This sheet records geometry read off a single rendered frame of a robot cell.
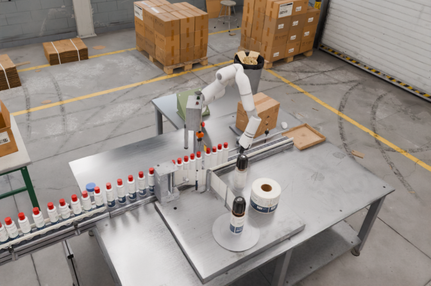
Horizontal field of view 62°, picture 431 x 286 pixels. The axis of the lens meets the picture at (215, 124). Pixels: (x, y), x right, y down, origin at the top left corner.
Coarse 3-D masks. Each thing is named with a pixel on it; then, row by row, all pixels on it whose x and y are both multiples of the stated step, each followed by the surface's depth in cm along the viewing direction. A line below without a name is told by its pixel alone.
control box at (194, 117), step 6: (192, 96) 256; (192, 102) 249; (186, 108) 244; (192, 108) 243; (198, 108) 243; (186, 114) 246; (192, 114) 246; (198, 114) 246; (186, 120) 249; (192, 120) 249; (198, 120) 248; (186, 126) 252; (192, 126) 252; (198, 126) 252
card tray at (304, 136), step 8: (296, 128) 341; (304, 128) 344; (312, 128) 339; (288, 136) 332; (296, 136) 333; (304, 136) 333; (312, 136) 334; (320, 136) 333; (296, 144) 322; (304, 144) 323; (312, 144) 322
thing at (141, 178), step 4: (140, 172) 245; (140, 176) 245; (144, 176) 248; (140, 180) 246; (144, 180) 248; (140, 184) 248; (144, 184) 250; (140, 188) 250; (144, 188) 252; (140, 192) 253; (144, 192) 254
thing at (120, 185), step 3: (117, 180) 238; (120, 180) 238; (117, 183) 239; (120, 183) 238; (123, 183) 242; (117, 186) 240; (120, 186) 239; (123, 186) 240; (117, 189) 241; (120, 189) 240; (123, 189) 242; (117, 192) 243; (120, 192) 242; (123, 192) 243; (117, 195) 245; (120, 195) 243; (123, 195) 244; (120, 198) 245; (123, 198) 246; (120, 201) 247; (123, 201) 247
